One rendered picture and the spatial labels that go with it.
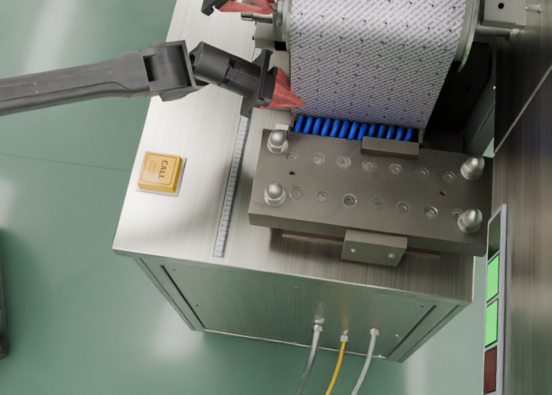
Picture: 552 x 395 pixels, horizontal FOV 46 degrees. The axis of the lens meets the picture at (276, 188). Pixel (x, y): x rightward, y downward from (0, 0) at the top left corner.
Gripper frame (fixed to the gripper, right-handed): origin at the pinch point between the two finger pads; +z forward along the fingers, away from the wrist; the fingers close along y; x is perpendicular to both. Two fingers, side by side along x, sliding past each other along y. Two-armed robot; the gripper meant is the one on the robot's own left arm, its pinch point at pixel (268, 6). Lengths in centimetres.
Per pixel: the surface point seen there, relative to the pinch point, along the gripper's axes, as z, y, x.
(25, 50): -10, -66, -162
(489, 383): 31, 50, 18
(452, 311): 57, 32, -10
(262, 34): 4.6, -1.4, -8.2
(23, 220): 6, 0, -151
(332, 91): 15.9, 6.6, -2.1
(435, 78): 23.4, 6.9, 13.0
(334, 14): 4.4, 5.3, 11.3
